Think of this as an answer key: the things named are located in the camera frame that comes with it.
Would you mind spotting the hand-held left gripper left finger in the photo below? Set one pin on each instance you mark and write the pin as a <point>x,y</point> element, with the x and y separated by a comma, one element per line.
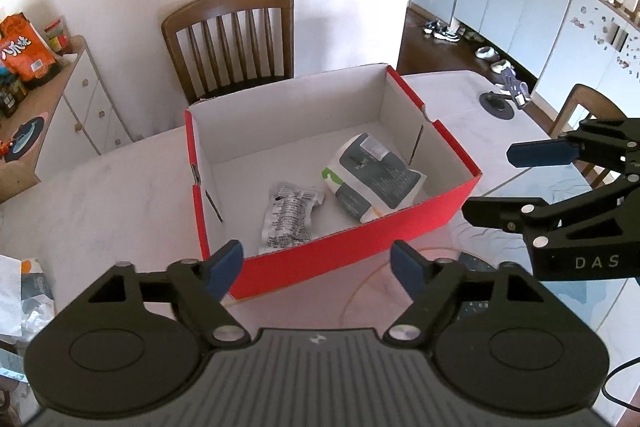
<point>225,269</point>

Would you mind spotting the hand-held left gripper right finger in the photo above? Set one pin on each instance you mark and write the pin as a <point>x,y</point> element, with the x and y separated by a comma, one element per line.
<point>407,268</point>

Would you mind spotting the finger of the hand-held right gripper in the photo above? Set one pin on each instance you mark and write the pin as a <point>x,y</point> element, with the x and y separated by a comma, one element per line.
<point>542,152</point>
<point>500,212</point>

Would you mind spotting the red cardboard box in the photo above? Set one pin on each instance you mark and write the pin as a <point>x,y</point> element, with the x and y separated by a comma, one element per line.
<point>350,252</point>

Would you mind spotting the brown wooden chair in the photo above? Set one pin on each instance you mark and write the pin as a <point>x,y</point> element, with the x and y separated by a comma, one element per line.
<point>575,102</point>
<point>225,2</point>

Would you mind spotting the black base phone stand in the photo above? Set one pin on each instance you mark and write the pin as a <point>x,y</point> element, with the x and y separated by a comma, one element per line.
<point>497,104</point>

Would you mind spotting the small grey printed packet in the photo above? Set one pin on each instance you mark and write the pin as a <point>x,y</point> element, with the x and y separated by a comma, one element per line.
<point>290,217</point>

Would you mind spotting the white slipper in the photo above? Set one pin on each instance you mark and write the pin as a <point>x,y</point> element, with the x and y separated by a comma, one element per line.
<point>500,68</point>
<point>485,53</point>

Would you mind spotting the white grey snack packet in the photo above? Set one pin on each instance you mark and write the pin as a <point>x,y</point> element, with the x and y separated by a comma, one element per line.
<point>370,177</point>

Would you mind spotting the dark sneaker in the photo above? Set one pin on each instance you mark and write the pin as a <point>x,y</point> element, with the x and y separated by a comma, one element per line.
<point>447,35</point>
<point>431,28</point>

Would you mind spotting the clear plastic bag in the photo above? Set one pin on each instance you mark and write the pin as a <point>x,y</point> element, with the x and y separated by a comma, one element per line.
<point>37,302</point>

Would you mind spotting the white side cabinet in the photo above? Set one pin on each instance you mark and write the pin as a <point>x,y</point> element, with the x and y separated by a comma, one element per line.
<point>90,102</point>

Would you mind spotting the white tissue paper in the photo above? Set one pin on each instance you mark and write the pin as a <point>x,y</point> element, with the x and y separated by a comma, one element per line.
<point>9,297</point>

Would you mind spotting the round blue coaster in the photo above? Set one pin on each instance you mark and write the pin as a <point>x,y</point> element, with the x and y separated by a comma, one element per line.
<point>27,137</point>

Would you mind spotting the dark glass jars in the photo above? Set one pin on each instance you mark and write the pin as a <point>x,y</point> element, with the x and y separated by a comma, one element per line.
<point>12,94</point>

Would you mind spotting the red label jar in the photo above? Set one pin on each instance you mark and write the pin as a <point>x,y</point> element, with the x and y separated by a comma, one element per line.
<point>56,36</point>

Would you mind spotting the orange snack bag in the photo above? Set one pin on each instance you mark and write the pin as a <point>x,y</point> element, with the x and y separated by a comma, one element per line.
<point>27,52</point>

